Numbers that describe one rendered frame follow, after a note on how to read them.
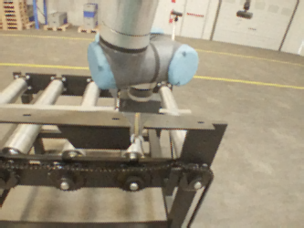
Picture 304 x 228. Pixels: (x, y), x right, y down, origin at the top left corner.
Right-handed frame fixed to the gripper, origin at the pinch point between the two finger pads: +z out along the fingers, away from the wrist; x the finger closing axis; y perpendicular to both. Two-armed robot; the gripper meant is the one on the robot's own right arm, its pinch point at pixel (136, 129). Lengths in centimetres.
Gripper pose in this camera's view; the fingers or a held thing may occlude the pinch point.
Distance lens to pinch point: 69.7
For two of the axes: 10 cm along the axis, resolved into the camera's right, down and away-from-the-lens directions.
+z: -1.3, 8.4, 5.3
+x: 9.9, 0.5, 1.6
